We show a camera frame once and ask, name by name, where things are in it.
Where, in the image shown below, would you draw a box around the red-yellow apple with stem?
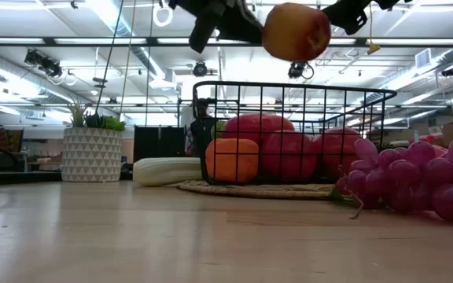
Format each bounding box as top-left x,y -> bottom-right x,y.
260,2 -> 332,63

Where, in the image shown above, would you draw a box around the black wire basket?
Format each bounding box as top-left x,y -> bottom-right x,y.
192,81 -> 398,186

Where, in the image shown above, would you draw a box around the red-orange mango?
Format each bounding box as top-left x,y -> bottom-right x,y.
221,112 -> 296,146

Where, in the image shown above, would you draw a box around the red apple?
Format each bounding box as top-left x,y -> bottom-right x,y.
260,130 -> 320,184
312,126 -> 363,182

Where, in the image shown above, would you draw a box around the orange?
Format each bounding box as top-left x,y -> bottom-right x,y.
204,138 -> 260,185

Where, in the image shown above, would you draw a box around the white and green leek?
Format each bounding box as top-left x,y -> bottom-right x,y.
132,156 -> 204,187

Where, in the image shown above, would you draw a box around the purple grape bunch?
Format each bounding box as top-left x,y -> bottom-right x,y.
334,135 -> 453,222

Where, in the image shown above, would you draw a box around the person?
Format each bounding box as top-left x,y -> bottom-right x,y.
189,97 -> 219,159

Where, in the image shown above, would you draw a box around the green artificial plant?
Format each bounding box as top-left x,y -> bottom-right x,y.
67,101 -> 127,133

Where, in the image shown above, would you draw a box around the white triangle-patterned plant pot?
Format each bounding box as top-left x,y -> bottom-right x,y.
61,126 -> 123,183

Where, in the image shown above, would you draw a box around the black ceiling spotlights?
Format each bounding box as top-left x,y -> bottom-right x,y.
24,49 -> 63,79

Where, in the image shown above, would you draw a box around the red patterned tapestry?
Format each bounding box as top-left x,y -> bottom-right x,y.
0,127 -> 25,164

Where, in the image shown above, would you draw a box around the black overhead camera with cable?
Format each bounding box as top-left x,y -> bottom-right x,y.
287,61 -> 315,80

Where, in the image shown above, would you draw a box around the white hanging ring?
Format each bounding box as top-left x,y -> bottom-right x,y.
152,2 -> 174,28

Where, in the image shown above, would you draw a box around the silver ventilation duct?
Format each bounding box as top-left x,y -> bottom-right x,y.
87,0 -> 180,90

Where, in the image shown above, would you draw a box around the thin black hanging cable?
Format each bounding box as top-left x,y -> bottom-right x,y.
94,0 -> 125,117

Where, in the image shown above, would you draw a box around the wire fruit basket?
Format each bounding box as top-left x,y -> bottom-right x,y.
177,179 -> 344,200

